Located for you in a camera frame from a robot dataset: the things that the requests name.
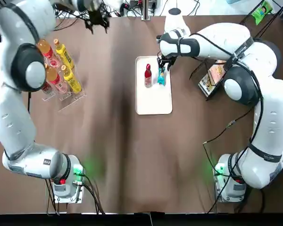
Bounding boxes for base black cables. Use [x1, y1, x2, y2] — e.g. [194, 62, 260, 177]
[207, 164, 267, 214]
[45, 164, 106, 215]

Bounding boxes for green chips packet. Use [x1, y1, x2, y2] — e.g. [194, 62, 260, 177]
[250, 0, 274, 26]

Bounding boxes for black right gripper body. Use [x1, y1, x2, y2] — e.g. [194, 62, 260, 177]
[160, 54, 175, 64]

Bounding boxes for white rectangular tray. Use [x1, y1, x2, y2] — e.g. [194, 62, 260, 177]
[135, 56, 173, 116]

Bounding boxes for yellow label tea bottle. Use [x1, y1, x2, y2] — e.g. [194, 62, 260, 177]
[53, 39, 75, 70]
[61, 65, 82, 93]

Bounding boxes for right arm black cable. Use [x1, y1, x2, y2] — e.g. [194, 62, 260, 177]
[190, 32, 266, 172]

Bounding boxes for pink white snack box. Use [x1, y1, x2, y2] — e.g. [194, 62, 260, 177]
[198, 59, 228, 99]

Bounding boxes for right base black cables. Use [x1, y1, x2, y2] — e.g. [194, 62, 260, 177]
[207, 164, 267, 214]

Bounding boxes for black wire basket rack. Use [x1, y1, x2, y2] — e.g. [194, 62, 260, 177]
[189, 0, 283, 102]

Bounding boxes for clear acrylic tiered shelf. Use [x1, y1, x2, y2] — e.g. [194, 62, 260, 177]
[41, 37, 87, 113]

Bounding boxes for aluminium camera post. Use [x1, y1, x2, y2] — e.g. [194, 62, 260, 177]
[142, 0, 154, 21]

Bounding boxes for left base black cables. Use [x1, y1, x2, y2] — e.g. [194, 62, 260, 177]
[45, 164, 106, 215]

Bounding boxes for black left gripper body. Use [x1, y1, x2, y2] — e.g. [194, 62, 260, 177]
[86, 8, 108, 24]

